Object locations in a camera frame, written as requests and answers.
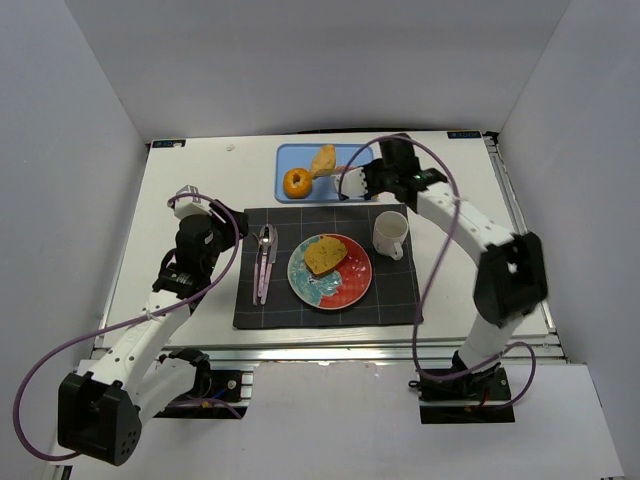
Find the blue table label sticker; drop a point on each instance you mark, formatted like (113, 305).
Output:
(168, 143)

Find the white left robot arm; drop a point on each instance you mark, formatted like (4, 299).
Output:
(102, 412)

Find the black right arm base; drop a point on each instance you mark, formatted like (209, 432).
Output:
(477, 398)

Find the right blue label sticker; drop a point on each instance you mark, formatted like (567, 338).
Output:
(464, 134)

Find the pale bread roll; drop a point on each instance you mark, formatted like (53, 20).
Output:
(325, 158)

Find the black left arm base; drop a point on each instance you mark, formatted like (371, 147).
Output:
(213, 393)

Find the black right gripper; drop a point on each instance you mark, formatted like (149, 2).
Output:
(373, 175)

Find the blue plastic tray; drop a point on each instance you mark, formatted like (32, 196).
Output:
(300, 155)

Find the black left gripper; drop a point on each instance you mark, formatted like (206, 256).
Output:
(232, 220)

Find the pink handled knife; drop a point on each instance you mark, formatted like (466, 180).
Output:
(272, 253)

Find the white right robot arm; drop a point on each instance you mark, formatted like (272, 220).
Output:
(511, 279)

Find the brown bread slice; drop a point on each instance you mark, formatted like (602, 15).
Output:
(324, 255)

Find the aluminium table frame rail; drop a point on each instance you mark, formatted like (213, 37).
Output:
(431, 354)

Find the pink handled spoon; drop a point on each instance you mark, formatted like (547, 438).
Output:
(268, 238)

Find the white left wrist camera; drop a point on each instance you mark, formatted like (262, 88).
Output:
(187, 202)

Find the pink handled fork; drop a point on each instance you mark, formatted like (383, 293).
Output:
(257, 270)

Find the dark checked placemat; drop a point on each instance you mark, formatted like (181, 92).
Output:
(390, 300)

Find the teal and red plate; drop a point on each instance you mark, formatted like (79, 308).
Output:
(342, 287)

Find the orange glazed donut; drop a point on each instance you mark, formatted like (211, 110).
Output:
(297, 183)

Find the white ceramic mug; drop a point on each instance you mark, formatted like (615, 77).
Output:
(389, 233)

